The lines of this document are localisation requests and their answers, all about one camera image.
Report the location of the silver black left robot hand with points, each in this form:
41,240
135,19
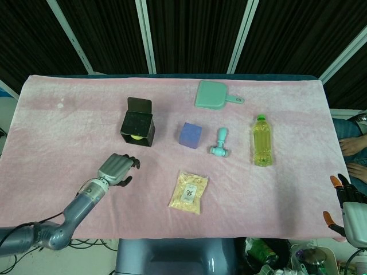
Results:
114,167

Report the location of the white right hand orange fingertips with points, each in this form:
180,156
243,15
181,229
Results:
354,217

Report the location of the yellow tennis ball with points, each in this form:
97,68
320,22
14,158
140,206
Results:
137,137

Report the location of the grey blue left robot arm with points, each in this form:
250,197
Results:
77,206

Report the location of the black open cardboard box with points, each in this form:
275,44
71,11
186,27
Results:
137,121

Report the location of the bare human foot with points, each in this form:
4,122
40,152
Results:
358,172
354,146

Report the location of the white tray with metal dome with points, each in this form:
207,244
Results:
314,257

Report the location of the yellow snack packet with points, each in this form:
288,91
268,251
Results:
188,193

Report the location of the purple foam cube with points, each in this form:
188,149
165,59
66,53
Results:
189,136

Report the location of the blue jeans leg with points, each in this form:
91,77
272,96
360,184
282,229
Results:
345,127

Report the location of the pink fluffy cloth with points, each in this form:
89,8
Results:
258,200

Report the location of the green plastic packet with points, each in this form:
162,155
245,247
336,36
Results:
259,250

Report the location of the teal roller toy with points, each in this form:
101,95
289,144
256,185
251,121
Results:
220,147

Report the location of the grey blue robot torso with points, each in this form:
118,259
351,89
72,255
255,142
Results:
177,257

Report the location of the green plastic bottle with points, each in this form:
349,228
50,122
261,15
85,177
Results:
263,143

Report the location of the teal plastic dustpan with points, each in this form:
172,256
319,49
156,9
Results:
210,94

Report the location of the white frame post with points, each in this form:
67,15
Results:
342,48
8,89
242,37
146,37
71,37

